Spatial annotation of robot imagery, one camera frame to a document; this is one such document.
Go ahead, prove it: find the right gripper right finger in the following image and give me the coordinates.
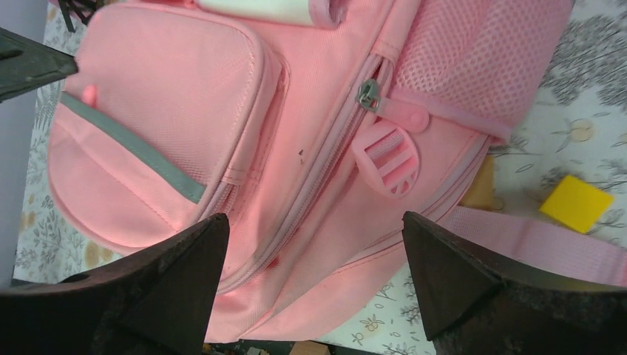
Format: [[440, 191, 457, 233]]
[[402, 212, 626, 354]]

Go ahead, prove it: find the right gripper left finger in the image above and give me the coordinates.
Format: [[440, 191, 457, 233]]
[[1, 213, 230, 354]]

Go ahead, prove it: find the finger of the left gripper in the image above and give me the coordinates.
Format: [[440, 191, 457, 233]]
[[1, 28, 78, 101]]

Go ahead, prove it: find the pink school backpack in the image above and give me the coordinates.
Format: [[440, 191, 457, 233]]
[[48, 1, 626, 342]]

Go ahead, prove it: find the black microphone tripod stand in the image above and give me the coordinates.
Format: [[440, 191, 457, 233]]
[[52, 0, 106, 33]]

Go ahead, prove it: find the tan block near backpack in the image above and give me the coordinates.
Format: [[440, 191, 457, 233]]
[[458, 155, 495, 211]]

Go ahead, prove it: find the wooden block on base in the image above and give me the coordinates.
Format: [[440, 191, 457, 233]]
[[289, 341, 331, 355]]

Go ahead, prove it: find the yellow block near backpack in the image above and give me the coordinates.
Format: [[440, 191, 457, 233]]
[[539, 175, 614, 234]]

